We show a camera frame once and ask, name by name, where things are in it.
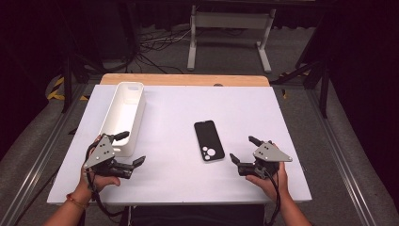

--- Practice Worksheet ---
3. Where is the person's left hand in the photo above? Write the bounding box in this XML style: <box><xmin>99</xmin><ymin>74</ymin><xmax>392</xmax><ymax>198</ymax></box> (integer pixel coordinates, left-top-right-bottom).
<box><xmin>76</xmin><ymin>134</ymin><xmax>122</xmax><ymax>202</ymax></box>

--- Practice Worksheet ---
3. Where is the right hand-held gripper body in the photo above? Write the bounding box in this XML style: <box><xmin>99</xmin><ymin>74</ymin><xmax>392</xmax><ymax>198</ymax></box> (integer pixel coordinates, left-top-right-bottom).
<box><xmin>237</xmin><ymin>140</ymin><xmax>294</xmax><ymax>181</ymax></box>

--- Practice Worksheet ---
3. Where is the yellow black floor tape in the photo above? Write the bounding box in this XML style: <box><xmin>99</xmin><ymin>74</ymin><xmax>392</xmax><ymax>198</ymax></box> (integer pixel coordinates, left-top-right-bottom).
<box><xmin>46</xmin><ymin>76</ymin><xmax>90</xmax><ymax>102</ymax></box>

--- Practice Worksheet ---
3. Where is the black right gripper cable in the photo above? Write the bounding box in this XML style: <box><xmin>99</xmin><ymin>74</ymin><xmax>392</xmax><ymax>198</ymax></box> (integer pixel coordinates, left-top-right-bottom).
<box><xmin>263</xmin><ymin>168</ymin><xmax>282</xmax><ymax>226</ymax></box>

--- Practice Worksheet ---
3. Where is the person's right hand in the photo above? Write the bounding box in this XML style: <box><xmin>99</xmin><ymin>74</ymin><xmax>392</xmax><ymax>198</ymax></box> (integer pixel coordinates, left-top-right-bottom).
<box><xmin>245</xmin><ymin>142</ymin><xmax>290</xmax><ymax>202</ymax></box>

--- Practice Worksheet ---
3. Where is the white plastic storage bin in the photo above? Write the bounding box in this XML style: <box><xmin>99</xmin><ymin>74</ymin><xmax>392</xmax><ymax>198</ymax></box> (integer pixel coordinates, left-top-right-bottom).
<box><xmin>98</xmin><ymin>81</ymin><xmax>147</xmax><ymax>158</ymax></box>

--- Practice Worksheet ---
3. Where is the orange bracelet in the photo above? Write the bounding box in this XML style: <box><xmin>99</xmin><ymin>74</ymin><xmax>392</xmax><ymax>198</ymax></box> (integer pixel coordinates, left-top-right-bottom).
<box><xmin>65</xmin><ymin>193</ymin><xmax>88</xmax><ymax>210</ymax></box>

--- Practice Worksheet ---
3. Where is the white table board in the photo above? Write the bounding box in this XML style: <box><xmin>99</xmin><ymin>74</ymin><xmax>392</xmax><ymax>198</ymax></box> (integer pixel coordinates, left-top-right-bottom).
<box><xmin>46</xmin><ymin>84</ymin><xmax>313</xmax><ymax>205</ymax></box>

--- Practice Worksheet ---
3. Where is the bundle of floor cables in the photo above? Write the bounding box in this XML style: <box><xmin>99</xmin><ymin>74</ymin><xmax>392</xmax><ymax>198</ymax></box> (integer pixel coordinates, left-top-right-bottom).
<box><xmin>136</xmin><ymin>27</ymin><xmax>193</xmax><ymax>75</ymax></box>

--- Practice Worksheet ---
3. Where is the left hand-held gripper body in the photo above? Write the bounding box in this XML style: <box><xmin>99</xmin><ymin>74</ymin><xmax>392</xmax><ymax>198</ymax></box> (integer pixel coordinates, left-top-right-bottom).
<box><xmin>83</xmin><ymin>133</ymin><xmax>136</xmax><ymax>181</ymax></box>

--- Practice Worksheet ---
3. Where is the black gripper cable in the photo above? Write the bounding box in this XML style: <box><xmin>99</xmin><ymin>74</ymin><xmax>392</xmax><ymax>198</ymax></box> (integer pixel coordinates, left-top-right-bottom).
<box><xmin>263</xmin><ymin>168</ymin><xmax>282</xmax><ymax>226</ymax></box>
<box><xmin>84</xmin><ymin>140</ymin><xmax>127</xmax><ymax>218</ymax></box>

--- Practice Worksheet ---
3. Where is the aluminium floor rail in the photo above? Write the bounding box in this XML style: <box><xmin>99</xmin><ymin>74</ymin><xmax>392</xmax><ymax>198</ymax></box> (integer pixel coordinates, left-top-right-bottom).
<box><xmin>0</xmin><ymin>84</ymin><xmax>90</xmax><ymax>226</ymax></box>
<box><xmin>304</xmin><ymin>89</ymin><xmax>379</xmax><ymax>226</ymax></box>

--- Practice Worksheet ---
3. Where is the black phone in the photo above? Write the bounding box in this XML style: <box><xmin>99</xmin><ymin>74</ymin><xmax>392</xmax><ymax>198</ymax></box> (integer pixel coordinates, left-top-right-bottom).
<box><xmin>193</xmin><ymin>120</ymin><xmax>226</xmax><ymax>163</ymax></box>

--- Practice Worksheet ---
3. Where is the black tripod stand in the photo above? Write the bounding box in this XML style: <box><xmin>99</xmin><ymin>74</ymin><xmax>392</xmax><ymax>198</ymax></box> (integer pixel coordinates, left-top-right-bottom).
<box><xmin>59</xmin><ymin>51</ymin><xmax>106</xmax><ymax>115</ymax></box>

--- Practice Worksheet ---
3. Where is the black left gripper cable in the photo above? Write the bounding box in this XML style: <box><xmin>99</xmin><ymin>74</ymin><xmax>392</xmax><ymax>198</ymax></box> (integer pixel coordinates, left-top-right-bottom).
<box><xmin>84</xmin><ymin>140</ymin><xmax>127</xmax><ymax>218</ymax></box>

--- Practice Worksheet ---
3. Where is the white metal stand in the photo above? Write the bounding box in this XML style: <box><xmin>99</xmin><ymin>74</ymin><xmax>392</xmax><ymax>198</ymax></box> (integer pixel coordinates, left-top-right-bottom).
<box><xmin>186</xmin><ymin>4</ymin><xmax>278</xmax><ymax>74</ymax></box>

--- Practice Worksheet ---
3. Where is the black metal stand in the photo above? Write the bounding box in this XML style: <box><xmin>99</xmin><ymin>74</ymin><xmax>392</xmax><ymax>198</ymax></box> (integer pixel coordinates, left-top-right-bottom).
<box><xmin>270</xmin><ymin>57</ymin><xmax>331</xmax><ymax>120</ymax></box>

